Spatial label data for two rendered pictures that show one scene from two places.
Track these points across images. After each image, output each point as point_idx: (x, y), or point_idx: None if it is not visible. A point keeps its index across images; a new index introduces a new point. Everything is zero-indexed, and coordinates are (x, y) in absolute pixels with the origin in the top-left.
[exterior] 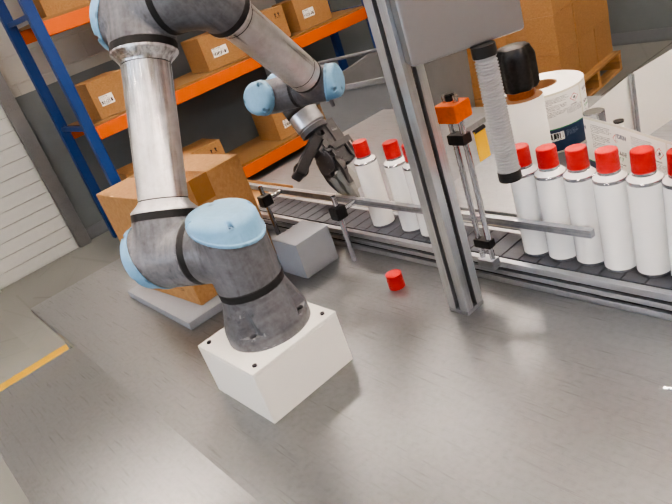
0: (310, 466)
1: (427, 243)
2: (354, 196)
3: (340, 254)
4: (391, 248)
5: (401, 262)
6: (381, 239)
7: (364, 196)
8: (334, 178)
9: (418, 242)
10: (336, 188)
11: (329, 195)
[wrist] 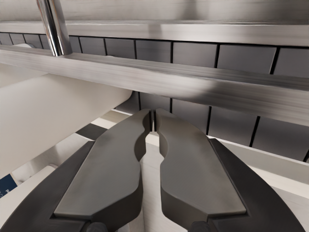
0: None
1: (20, 32)
2: (68, 77)
3: None
4: (82, 21)
5: (79, 12)
6: (84, 23)
7: (53, 84)
8: (174, 195)
9: (29, 30)
10: (211, 153)
11: (196, 78)
